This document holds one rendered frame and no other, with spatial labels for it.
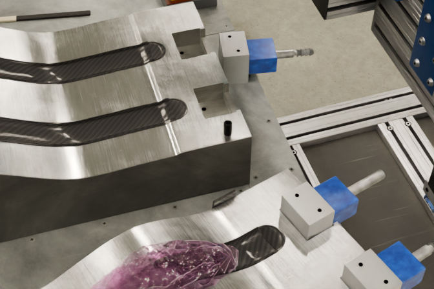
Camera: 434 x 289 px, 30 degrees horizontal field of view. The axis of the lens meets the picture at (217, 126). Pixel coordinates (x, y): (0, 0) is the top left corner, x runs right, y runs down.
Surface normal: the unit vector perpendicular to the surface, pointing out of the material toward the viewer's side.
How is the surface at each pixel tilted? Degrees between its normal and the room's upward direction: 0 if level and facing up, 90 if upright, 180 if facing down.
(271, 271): 1
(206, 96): 90
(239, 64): 90
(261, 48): 0
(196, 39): 90
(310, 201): 0
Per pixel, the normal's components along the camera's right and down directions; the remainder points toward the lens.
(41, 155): 0.42, -0.69
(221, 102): 0.00, -0.67
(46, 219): 0.29, 0.71
